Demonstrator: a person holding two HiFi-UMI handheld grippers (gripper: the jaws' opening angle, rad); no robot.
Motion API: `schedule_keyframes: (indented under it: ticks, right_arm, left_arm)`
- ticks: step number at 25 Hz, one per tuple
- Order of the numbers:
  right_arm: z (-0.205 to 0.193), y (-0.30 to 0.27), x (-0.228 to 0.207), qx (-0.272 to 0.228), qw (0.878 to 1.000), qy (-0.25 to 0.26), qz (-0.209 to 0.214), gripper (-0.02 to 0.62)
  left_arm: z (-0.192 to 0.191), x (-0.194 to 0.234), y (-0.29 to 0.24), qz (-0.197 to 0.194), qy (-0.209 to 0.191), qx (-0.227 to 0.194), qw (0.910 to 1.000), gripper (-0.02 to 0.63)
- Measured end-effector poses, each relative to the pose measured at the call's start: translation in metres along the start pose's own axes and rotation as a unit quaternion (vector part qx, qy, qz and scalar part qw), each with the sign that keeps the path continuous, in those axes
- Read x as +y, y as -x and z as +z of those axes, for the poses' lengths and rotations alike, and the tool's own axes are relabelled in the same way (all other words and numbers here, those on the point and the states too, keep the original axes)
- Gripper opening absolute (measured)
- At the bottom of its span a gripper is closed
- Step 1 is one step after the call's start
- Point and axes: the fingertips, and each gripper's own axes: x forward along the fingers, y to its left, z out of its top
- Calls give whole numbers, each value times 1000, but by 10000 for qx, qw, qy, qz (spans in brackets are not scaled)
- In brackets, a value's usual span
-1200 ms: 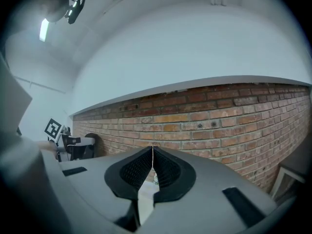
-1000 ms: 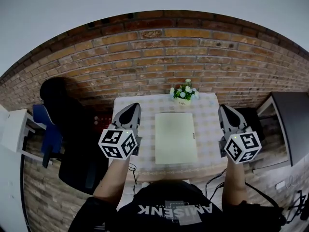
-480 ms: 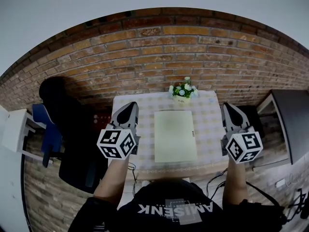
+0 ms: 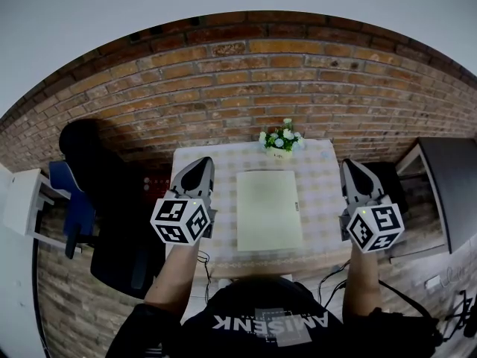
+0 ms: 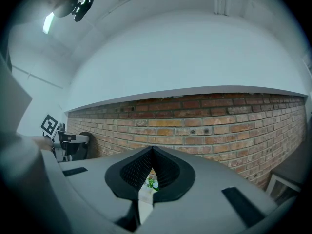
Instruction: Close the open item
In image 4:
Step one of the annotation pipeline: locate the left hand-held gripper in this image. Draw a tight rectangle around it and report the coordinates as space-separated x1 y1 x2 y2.
150 157 218 245

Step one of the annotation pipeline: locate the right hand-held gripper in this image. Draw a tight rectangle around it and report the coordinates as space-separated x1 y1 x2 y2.
338 158 405 254

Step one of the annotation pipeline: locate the pale yellow box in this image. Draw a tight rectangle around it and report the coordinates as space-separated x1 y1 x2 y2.
235 169 303 253

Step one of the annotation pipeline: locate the person's left forearm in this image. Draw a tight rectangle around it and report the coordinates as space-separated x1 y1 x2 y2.
144 242 202 324

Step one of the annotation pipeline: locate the person's right forearm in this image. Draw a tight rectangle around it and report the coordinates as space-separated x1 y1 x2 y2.
341 250 383 320

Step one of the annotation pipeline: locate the black box with yellow label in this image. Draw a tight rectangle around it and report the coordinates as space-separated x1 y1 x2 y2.
363 161 409 216

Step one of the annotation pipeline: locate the red box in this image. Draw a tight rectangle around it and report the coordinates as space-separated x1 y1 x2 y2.
142 175 172 193

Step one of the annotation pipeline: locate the pale checked tablecloth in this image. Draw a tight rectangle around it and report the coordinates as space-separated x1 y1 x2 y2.
169 139 355 277

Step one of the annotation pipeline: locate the black office chair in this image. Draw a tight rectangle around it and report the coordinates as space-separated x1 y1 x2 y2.
58 119 176 300

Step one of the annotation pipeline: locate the dark desk with white legs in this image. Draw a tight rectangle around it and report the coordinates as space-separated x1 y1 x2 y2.
389 136 477 264

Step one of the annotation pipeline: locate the white pot with flowers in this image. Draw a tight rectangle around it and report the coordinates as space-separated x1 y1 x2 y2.
259 117 306 160

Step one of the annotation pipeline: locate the blue chair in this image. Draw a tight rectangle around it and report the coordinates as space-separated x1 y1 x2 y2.
48 160 96 260

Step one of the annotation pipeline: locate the person's black printed t-shirt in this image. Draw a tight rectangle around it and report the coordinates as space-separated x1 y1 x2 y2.
107 276 443 358

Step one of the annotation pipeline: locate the black tripod stand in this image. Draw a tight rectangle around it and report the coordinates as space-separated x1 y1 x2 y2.
443 289 477 341

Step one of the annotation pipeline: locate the white side table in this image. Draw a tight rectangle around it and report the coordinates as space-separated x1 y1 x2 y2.
2 168 72 244

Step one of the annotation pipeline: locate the thin black cable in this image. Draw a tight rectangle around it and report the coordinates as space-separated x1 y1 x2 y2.
196 251 213 305

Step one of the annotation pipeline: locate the thick black cable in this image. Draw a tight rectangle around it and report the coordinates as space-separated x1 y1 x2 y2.
318 259 437 324

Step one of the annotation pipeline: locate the coiled white cable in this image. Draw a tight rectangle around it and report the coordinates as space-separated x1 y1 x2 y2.
439 266 469 287

